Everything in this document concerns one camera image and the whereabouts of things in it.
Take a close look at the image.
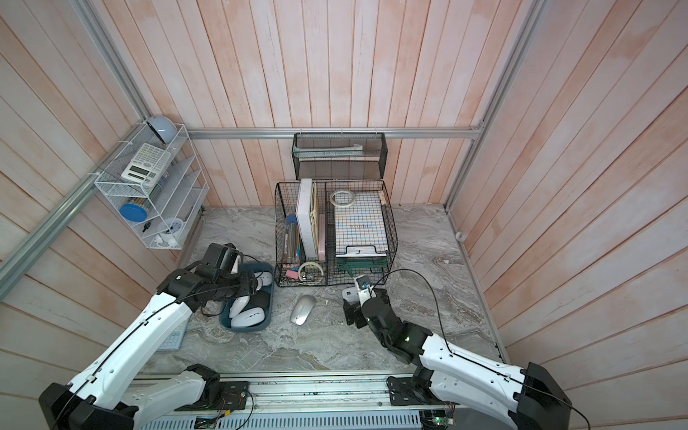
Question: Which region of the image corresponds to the small white mouse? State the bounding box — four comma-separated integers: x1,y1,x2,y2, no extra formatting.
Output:
230,307,265,330

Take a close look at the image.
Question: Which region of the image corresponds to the silver computer mouse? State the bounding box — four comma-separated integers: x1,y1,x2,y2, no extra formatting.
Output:
290,295,316,326

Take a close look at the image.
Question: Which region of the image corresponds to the white mouse with label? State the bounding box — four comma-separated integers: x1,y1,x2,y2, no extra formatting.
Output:
229,296,250,319

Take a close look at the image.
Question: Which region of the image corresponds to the white mouse with usb dongle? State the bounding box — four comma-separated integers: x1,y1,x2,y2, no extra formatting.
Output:
341,287,359,304

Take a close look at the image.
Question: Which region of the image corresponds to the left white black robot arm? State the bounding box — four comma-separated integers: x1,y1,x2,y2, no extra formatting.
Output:
39,243,273,429

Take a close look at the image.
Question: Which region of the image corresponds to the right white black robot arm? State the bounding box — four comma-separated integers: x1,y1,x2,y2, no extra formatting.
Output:
342,287,573,429

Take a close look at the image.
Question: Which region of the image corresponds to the dark teal storage box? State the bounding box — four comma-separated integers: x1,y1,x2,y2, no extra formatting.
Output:
220,262,275,333

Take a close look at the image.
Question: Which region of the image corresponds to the beige tape roll in basket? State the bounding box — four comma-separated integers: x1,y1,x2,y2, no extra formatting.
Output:
297,261,325,285

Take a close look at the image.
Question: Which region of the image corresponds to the checkered notebook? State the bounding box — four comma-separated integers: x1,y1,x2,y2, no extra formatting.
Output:
333,191,389,257

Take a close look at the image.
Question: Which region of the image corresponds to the small desk calculator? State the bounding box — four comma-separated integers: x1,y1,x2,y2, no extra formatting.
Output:
158,320,189,351

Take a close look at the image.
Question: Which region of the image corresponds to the white flat board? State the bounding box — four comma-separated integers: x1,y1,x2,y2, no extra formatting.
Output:
296,178,318,260

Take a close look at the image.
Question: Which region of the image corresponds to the blue lidded jar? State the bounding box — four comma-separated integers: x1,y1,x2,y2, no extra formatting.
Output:
119,198,150,223

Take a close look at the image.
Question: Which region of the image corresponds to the white calculator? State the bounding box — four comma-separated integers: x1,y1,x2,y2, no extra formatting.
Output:
121,143,172,189

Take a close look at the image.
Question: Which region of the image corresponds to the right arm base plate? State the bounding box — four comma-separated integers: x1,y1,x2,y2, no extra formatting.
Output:
386,376,442,406

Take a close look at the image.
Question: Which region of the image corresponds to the black wire basket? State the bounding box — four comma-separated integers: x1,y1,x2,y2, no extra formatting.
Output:
274,179,398,288

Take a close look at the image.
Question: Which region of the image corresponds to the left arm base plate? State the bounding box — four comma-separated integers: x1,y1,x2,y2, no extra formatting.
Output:
180,381,249,411

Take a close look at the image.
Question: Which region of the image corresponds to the white wire wall shelf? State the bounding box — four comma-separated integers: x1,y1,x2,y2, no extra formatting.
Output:
95,122,210,250

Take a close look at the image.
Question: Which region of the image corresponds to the black mesh wall basket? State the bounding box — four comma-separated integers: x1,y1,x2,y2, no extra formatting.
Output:
291,133,388,180

